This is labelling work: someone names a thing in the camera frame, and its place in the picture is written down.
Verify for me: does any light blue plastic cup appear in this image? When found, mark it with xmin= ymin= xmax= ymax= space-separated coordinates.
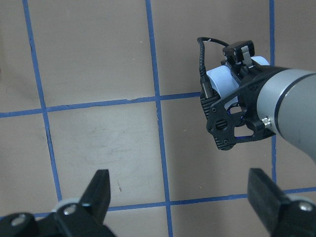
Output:
xmin=206 ymin=56 xmax=270 ymax=109

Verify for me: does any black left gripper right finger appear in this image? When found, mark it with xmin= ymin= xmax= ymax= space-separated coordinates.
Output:
xmin=247 ymin=168 xmax=291 ymax=232

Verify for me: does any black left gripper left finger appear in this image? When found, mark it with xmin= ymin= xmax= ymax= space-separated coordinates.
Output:
xmin=79 ymin=169 xmax=110 ymax=220

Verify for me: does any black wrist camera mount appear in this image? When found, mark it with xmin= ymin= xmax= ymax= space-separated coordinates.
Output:
xmin=200 ymin=83 xmax=275 ymax=151

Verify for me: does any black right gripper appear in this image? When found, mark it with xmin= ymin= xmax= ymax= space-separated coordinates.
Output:
xmin=221 ymin=40 xmax=287 ymax=106

